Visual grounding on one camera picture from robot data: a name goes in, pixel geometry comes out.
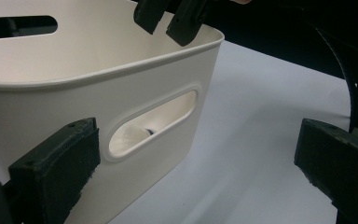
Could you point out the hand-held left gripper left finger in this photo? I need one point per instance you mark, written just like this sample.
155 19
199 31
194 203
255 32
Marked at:
56 168

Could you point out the white plastic storage bin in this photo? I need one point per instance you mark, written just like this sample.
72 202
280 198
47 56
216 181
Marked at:
59 96

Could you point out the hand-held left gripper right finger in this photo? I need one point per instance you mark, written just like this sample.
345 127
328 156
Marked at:
345 168

